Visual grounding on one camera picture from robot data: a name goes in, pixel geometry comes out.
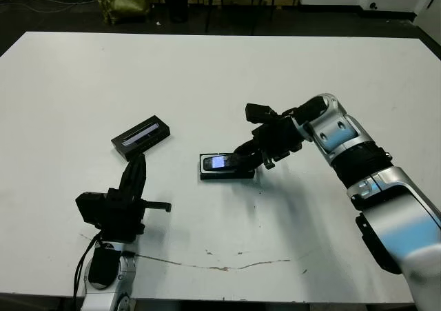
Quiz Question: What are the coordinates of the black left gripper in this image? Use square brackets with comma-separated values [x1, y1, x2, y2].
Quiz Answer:
[99, 152, 172, 244]

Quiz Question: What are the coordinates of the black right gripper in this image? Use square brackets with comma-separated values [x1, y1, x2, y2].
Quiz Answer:
[234, 117, 305, 174]

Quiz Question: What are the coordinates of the black phone-like camera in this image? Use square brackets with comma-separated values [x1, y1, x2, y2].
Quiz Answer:
[202, 154, 243, 172]

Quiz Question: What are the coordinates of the black box lid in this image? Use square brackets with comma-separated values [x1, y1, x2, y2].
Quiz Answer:
[110, 116, 172, 162]

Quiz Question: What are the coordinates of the black box base white insert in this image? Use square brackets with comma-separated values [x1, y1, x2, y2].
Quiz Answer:
[198, 151, 256, 182]

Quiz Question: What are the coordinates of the black trash bin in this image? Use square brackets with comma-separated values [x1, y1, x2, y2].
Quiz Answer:
[163, 0, 193, 24]

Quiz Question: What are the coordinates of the white door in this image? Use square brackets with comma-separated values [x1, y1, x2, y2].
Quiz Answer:
[414, 0, 441, 43]

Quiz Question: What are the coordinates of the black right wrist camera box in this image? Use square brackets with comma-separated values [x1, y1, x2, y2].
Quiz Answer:
[245, 103, 277, 124]

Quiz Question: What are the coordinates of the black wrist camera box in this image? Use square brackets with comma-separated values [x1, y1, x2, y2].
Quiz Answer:
[245, 103, 277, 124]
[74, 192, 108, 226]

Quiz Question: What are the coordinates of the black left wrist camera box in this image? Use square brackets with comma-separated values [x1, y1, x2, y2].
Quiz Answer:
[74, 192, 108, 226]

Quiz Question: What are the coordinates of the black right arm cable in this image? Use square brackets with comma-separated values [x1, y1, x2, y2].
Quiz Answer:
[280, 106, 304, 119]

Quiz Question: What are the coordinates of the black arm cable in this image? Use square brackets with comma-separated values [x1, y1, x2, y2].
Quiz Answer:
[72, 233, 105, 302]
[280, 106, 304, 119]

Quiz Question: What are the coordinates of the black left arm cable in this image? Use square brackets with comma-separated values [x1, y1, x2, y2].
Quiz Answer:
[72, 233, 105, 302]

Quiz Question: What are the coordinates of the white floor cable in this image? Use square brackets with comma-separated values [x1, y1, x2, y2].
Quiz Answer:
[0, 0, 101, 14]

